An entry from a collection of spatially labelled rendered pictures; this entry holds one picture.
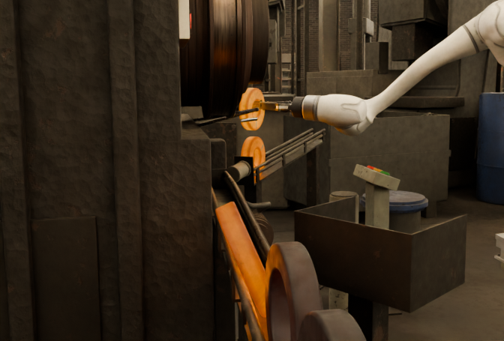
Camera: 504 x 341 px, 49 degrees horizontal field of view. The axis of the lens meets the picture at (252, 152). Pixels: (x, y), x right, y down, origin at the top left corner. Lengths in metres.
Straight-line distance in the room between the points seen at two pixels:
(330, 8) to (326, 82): 4.72
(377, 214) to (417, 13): 2.94
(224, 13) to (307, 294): 0.85
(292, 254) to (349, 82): 5.05
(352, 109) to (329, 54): 8.64
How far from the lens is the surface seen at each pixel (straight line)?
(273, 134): 4.21
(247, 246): 0.80
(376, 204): 2.40
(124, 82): 1.04
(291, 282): 0.64
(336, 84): 5.85
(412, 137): 4.04
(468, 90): 5.40
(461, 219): 1.14
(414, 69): 1.92
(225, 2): 1.35
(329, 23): 10.55
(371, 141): 3.83
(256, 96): 2.04
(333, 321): 0.52
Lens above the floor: 0.97
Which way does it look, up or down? 7 degrees down
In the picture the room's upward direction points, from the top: 1 degrees counter-clockwise
